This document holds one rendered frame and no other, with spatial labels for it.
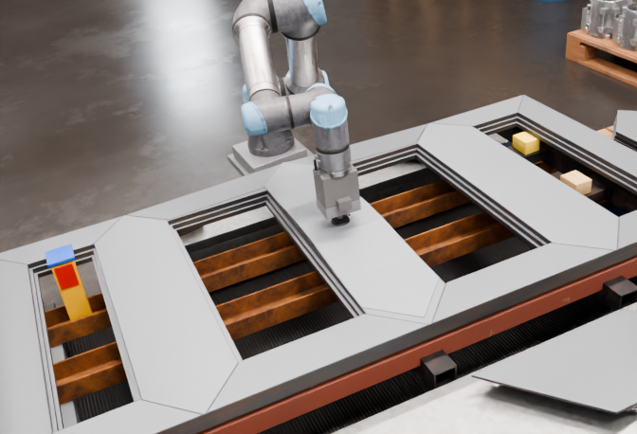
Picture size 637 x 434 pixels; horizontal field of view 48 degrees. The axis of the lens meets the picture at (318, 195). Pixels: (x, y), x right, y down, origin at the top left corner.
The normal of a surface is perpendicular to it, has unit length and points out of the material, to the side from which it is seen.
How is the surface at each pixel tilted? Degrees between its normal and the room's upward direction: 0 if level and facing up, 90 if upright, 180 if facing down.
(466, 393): 0
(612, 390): 0
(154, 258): 0
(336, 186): 90
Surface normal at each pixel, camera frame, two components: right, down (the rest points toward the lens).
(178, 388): -0.11, -0.85
